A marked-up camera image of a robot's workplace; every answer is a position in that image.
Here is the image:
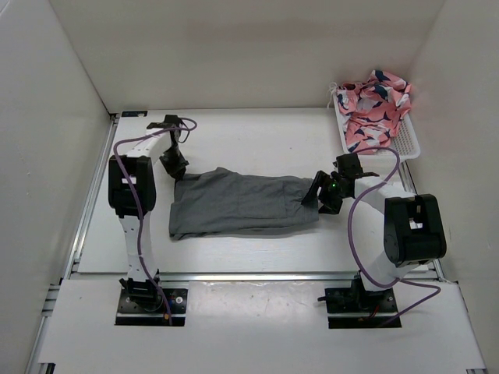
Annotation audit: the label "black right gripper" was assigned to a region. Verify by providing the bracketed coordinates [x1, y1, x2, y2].
[302, 170, 349, 215]

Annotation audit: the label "grey shorts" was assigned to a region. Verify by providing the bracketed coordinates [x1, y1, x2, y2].
[168, 168, 319, 240]

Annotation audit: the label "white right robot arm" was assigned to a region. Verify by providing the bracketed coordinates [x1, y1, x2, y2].
[307, 153, 447, 312]

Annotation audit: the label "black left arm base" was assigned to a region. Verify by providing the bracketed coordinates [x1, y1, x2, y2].
[115, 288, 189, 327]

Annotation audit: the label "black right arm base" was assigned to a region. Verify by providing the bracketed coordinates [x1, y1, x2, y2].
[317, 280, 402, 330]

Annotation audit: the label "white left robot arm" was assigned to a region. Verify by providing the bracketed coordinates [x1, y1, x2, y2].
[108, 115, 327, 318]

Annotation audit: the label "pink patterned shorts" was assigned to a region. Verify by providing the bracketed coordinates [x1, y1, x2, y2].
[333, 69, 412, 153]

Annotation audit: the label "black label sticker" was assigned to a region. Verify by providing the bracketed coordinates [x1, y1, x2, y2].
[121, 111, 148, 118]

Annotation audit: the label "white plastic basket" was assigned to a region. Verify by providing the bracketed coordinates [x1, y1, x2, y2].
[334, 101, 420, 162]

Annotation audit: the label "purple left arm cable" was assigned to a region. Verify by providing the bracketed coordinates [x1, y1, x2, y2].
[114, 117, 198, 326]

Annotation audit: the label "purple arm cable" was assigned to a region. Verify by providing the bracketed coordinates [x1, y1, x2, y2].
[346, 146, 444, 327]
[114, 117, 198, 326]

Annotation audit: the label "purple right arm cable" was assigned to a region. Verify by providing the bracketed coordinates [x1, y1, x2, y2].
[346, 146, 444, 327]

